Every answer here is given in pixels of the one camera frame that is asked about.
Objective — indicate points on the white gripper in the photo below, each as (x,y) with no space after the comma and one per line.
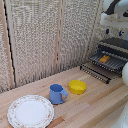
(115,21)

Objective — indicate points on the open toaster oven door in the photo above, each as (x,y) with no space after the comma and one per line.
(95,73)

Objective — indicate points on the black dish rack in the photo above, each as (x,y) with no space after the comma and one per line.
(115,46)

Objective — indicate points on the white rounded object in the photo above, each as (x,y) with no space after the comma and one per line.
(125,73)

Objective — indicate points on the yellow bowl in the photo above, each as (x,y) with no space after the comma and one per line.
(77,86)

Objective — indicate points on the white floral rim plate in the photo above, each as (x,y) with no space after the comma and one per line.
(30,112)

